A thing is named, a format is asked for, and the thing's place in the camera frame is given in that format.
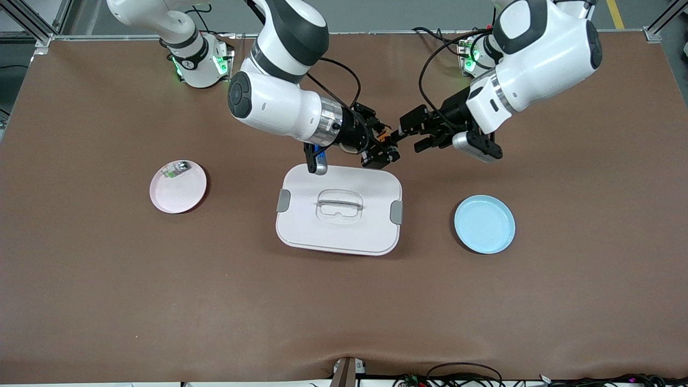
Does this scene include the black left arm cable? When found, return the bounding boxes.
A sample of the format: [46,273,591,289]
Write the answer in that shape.
[418,30,490,121]

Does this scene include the black looped cable bundle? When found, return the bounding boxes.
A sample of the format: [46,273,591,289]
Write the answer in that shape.
[392,362,506,387]

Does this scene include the white lidded plastic box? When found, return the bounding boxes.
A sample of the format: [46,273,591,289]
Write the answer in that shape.
[275,163,404,256]

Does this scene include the pink round plate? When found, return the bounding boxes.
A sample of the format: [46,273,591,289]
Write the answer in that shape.
[149,160,207,214]

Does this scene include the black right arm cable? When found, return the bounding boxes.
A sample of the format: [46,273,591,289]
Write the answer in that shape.
[305,56,362,109]

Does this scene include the light blue round plate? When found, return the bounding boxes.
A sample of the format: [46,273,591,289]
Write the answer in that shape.
[454,195,516,254]

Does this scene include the clear box lid handle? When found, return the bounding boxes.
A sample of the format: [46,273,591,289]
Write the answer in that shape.
[316,198,364,212]

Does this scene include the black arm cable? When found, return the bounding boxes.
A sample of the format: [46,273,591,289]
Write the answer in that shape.
[305,56,362,109]
[418,30,490,121]

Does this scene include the aluminium frame strut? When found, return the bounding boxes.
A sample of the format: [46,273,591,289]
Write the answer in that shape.
[644,0,688,44]
[0,0,73,46]

